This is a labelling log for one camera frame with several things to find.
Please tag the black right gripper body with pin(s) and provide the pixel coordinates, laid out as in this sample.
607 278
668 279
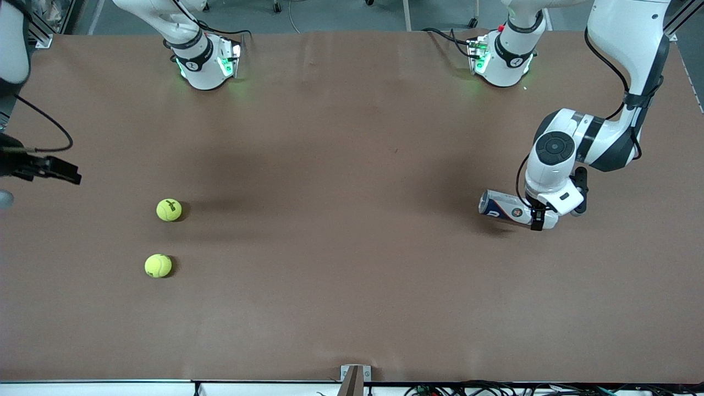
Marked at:
12 163

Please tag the grey metal pole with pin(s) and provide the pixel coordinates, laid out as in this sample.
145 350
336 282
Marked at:
407 14

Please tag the yellow tennis ball black logo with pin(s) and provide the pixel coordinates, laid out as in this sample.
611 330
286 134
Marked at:
169 210

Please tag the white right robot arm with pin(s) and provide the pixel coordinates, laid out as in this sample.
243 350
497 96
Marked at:
203 71

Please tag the plain yellow tennis ball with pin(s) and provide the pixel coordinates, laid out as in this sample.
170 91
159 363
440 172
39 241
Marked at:
158 265

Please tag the aluminium frame post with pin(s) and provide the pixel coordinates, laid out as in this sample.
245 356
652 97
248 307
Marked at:
674 30
41 37

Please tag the clear plastic tennis ball can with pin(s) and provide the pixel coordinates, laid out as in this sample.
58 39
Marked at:
503 206

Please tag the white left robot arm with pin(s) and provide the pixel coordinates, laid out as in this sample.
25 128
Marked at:
627 33

